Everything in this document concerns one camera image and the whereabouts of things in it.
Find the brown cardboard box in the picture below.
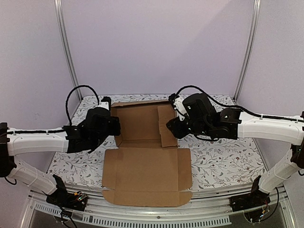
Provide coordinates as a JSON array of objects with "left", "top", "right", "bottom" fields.
[{"left": 102, "top": 100, "right": 192, "bottom": 207}]

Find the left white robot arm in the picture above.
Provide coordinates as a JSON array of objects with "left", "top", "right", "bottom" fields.
[{"left": 0, "top": 107, "right": 121, "bottom": 206}]

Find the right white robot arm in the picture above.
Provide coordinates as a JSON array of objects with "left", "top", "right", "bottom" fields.
[{"left": 166, "top": 93, "right": 304, "bottom": 207}]

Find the floral patterned table mat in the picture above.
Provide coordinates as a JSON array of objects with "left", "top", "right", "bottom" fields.
[{"left": 46, "top": 94, "right": 266, "bottom": 190}]

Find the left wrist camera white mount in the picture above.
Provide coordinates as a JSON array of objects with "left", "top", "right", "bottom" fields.
[{"left": 98, "top": 96, "right": 112, "bottom": 111}]

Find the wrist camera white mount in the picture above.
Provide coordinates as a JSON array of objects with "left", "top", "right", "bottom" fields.
[
  {"left": 168, "top": 93, "right": 189, "bottom": 121},
  {"left": 98, "top": 96, "right": 112, "bottom": 111}
]

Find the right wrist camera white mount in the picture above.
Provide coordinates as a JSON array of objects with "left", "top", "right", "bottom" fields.
[{"left": 168, "top": 93, "right": 189, "bottom": 121}]

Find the right black camera cable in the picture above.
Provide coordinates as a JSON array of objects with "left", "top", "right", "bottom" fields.
[{"left": 175, "top": 85, "right": 212, "bottom": 100}]

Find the black camera cable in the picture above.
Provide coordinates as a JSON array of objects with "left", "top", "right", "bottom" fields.
[
  {"left": 65, "top": 85, "right": 100, "bottom": 126},
  {"left": 175, "top": 85, "right": 212, "bottom": 100}
]

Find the left black camera cable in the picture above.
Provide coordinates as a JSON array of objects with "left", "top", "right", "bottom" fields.
[{"left": 65, "top": 85, "right": 100, "bottom": 126}]

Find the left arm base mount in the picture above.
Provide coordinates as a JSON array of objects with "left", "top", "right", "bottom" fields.
[{"left": 46, "top": 187, "right": 88, "bottom": 211}]

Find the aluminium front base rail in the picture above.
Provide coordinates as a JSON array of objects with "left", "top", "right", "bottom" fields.
[{"left": 20, "top": 184, "right": 297, "bottom": 228}]

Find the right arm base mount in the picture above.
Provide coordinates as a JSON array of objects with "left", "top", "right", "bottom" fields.
[{"left": 229, "top": 190, "right": 270, "bottom": 223}]

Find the right aluminium corner post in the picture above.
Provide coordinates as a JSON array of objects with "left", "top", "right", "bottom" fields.
[{"left": 233, "top": 0, "right": 261, "bottom": 103}]

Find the aluminium corner post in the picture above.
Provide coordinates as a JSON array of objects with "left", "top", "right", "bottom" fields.
[
  {"left": 233, "top": 0, "right": 261, "bottom": 103},
  {"left": 54, "top": 0, "right": 79, "bottom": 87}
]

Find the left aluminium corner post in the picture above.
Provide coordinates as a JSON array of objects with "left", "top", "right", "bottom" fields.
[{"left": 54, "top": 0, "right": 79, "bottom": 87}]

